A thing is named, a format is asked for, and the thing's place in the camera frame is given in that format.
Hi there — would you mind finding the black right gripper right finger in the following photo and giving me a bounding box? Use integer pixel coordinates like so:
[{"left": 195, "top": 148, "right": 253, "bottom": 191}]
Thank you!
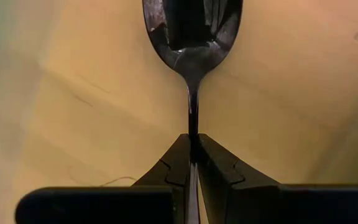
[{"left": 196, "top": 133, "right": 358, "bottom": 224}]

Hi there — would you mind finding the glossy black spoon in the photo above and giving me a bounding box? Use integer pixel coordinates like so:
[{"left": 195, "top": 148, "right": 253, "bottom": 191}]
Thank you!
[{"left": 141, "top": 0, "right": 244, "bottom": 224}]

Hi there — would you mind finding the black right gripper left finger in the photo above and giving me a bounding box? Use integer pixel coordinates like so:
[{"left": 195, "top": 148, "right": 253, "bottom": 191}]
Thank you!
[{"left": 14, "top": 133, "right": 193, "bottom": 224}]

